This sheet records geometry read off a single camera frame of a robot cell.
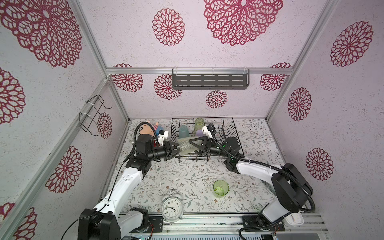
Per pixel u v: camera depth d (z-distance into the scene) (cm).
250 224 76
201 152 69
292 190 45
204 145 65
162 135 71
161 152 65
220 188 85
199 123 97
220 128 109
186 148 66
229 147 62
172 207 76
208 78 97
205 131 71
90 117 76
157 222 74
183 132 102
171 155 67
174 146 68
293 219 73
